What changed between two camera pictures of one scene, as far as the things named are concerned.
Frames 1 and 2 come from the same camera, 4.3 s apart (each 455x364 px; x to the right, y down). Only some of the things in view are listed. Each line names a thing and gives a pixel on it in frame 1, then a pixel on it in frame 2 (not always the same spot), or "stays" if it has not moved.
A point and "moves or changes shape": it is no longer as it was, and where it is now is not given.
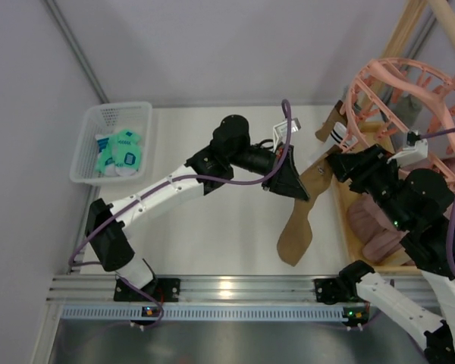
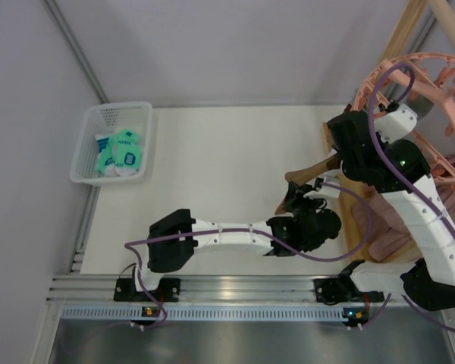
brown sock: [296, 236] moves or changes shape
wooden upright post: [403, 29] stays
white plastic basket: [107, 119] stays
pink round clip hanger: [409, 111] moves or changes shape
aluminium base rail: [203, 290] stays
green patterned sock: [126, 152] stays
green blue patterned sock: [105, 161] stays
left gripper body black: [280, 171] to [295, 195]
